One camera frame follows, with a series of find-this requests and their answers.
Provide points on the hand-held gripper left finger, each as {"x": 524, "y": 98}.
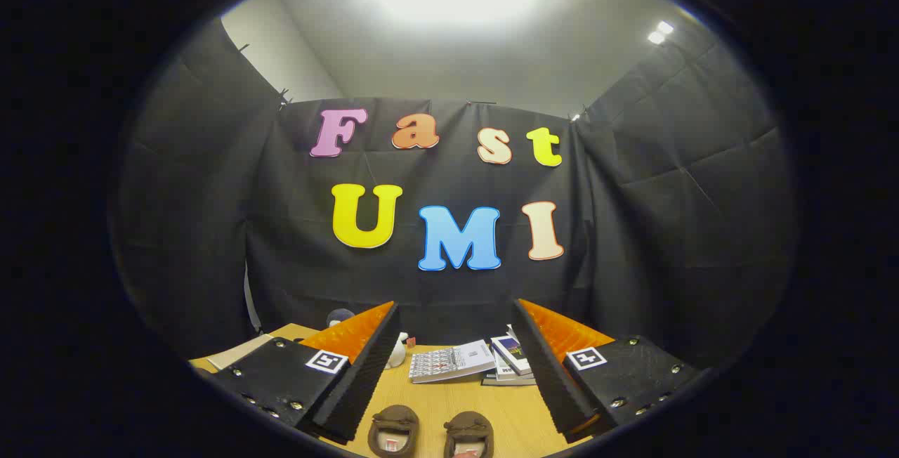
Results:
{"x": 365, "y": 374}

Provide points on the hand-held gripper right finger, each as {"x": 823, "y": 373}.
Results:
{"x": 548, "y": 374}

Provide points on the brown fuzzy shoe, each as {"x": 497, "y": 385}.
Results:
{"x": 393, "y": 424}
{"x": 469, "y": 428}

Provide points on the beige fabric storage box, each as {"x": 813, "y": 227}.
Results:
{"x": 242, "y": 351}

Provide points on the white paperback book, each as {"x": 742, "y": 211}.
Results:
{"x": 511, "y": 375}

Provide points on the white duck plush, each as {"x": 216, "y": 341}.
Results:
{"x": 397, "y": 354}

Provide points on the white book with blue cover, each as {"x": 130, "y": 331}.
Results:
{"x": 513, "y": 352}

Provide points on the black cover book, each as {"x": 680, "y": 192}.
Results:
{"x": 502, "y": 382}

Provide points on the white book with dark cover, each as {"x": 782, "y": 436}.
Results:
{"x": 512, "y": 332}

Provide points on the grey white penguin plush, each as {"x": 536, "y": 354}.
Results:
{"x": 340, "y": 317}

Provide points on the grey patterned cover book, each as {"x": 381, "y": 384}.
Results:
{"x": 453, "y": 362}

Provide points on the black backdrop cloth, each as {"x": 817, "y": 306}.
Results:
{"x": 456, "y": 289}

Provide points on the small ceiling spotlight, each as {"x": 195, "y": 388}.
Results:
{"x": 656, "y": 38}
{"x": 664, "y": 27}

